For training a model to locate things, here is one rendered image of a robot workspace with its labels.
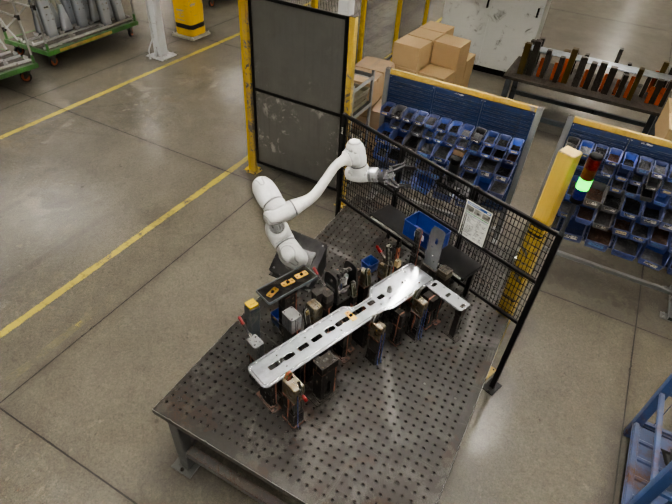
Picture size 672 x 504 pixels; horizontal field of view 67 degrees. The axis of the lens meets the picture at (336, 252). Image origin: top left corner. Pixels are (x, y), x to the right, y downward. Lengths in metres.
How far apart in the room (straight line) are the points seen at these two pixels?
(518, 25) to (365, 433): 7.59
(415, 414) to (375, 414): 0.24
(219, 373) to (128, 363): 1.24
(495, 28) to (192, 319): 7.02
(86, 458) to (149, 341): 1.00
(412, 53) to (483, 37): 2.58
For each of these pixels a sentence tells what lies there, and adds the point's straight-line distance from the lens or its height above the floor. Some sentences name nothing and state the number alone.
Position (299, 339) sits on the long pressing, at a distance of 3.00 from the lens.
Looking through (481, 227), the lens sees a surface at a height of 1.30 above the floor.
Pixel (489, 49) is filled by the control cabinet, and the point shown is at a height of 0.40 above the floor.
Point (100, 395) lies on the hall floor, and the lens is 4.23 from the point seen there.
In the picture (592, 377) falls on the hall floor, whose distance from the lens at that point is 4.69.
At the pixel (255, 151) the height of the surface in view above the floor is 0.28.
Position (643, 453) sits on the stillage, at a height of 0.16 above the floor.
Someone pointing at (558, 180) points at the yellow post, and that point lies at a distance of 3.13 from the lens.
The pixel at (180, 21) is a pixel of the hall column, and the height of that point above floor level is 0.28.
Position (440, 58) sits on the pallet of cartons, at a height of 0.85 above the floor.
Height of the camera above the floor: 3.34
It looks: 41 degrees down
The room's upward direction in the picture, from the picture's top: 4 degrees clockwise
